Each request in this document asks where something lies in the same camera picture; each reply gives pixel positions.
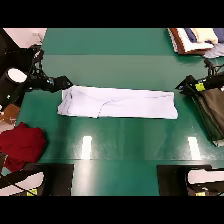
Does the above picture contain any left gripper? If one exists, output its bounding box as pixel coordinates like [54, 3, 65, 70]
[49, 75, 74, 94]

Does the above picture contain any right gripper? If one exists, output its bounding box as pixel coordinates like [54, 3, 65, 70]
[175, 74, 205, 98]

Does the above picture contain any white shirt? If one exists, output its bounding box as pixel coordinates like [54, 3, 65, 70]
[57, 85, 179, 120]

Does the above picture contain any dark olive garment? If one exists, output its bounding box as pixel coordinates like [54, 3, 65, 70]
[191, 87, 224, 148]

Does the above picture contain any white folded garment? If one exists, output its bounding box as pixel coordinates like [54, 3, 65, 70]
[175, 27, 215, 53]

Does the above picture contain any pale grey garment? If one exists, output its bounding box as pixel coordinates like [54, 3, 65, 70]
[202, 42, 224, 60]

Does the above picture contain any blue folded garment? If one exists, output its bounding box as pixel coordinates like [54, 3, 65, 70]
[184, 27, 198, 44]

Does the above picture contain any cream folded garment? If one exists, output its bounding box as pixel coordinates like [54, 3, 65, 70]
[191, 27, 220, 45]

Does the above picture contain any red garment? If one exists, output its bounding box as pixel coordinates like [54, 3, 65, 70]
[0, 121, 48, 173]

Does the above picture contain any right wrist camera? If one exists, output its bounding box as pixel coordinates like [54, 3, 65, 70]
[203, 58, 218, 78]

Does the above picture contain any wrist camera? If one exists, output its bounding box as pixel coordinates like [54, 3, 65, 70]
[203, 58, 218, 78]
[30, 45, 45, 69]

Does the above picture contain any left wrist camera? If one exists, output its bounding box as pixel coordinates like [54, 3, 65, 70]
[30, 45, 45, 69]

